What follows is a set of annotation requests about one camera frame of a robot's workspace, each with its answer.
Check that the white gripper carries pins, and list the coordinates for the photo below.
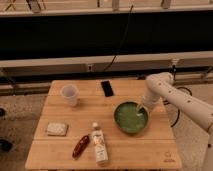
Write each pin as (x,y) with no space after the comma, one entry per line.
(149,100)

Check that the green ceramic bowl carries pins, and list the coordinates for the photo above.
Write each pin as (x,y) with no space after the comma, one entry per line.
(126,119)

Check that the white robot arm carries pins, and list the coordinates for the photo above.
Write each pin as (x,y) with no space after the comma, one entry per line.
(161,86)

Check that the black smartphone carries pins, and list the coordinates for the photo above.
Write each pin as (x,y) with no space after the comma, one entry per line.
(106,86)

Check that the white plastic bottle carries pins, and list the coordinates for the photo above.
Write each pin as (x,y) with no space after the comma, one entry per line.
(101,154)

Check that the wooden table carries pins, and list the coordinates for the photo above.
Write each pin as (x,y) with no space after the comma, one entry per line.
(153,148)

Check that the dark red oblong object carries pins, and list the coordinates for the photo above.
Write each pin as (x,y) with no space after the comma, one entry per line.
(80,146)

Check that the translucent plastic cup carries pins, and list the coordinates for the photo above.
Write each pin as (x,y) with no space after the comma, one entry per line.
(70,94)

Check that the white rectangular sponge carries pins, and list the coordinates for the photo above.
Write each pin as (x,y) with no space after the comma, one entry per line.
(56,129)

